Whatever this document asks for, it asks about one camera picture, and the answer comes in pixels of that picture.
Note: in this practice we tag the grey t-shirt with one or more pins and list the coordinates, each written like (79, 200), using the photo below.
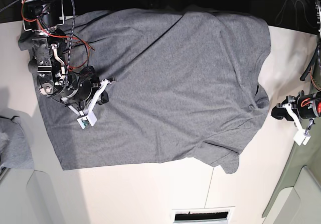
(186, 85)

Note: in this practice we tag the table cable slot grommet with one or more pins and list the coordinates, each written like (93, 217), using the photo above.
(202, 215)

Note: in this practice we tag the grey bin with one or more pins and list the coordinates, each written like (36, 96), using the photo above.
(21, 198)
(297, 204)

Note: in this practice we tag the grey shirt pile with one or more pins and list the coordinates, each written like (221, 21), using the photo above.
(15, 150)

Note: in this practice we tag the grey bin left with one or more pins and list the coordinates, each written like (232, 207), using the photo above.
(21, 198)

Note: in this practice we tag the grey bin right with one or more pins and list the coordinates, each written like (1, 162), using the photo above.
(297, 204)

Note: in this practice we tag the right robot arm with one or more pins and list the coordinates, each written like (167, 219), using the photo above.
(63, 69)

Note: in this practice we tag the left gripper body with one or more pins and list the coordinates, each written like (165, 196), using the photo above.
(306, 106)

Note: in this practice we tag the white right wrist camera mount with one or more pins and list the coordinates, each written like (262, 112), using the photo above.
(87, 117)

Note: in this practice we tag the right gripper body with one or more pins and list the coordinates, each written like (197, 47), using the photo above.
(78, 93)

